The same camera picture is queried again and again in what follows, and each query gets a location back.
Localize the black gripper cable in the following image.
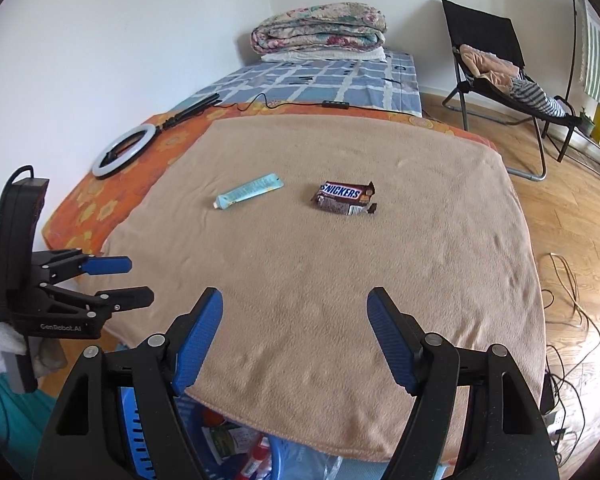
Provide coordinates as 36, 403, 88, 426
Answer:
7, 165, 35, 186

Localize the clear plastic bag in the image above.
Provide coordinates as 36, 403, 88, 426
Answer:
320, 452, 346, 480

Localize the white green wipes packet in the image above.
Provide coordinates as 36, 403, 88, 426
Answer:
200, 422, 253, 466

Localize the person's left hand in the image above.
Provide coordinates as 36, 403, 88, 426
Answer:
0, 320, 67, 376

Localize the orange floral bed sheet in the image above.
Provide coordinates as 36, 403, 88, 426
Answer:
42, 101, 501, 256

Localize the folded floral quilt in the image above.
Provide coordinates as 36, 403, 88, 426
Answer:
251, 1, 388, 56

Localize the teal toothpaste tube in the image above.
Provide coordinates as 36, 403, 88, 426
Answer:
214, 173, 284, 210

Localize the white power strip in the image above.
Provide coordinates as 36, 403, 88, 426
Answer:
542, 409, 573, 443

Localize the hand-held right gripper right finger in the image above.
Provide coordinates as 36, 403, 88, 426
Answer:
366, 286, 561, 480

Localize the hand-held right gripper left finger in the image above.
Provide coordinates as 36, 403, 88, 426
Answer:
32, 286, 225, 480

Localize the long red white box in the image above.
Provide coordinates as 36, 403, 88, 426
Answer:
237, 435, 276, 480

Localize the black folding chair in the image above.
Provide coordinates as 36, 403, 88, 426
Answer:
440, 0, 583, 181

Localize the blue plastic basket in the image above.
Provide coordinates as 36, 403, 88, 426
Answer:
117, 385, 306, 480

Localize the beige fleece blanket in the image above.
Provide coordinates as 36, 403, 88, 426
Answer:
100, 114, 548, 463

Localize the blue checked bed sheet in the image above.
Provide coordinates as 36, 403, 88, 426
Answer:
192, 46, 425, 118

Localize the white ring light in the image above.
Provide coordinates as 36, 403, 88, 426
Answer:
91, 125, 155, 180

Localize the brown chocolate bar wrapper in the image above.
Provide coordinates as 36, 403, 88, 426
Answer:
310, 180, 378, 216

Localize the black cable with remote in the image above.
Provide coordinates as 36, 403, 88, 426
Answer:
219, 77, 423, 117

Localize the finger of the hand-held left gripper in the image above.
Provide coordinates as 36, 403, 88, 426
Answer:
37, 282, 155, 333
34, 249, 132, 287

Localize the pink beige cloth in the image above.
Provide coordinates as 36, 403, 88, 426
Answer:
459, 44, 526, 95

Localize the black ring light stand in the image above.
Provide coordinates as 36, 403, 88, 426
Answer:
160, 92, 221, 131

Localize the folded white blanket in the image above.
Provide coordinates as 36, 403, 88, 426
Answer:
261, 46, 386, 63

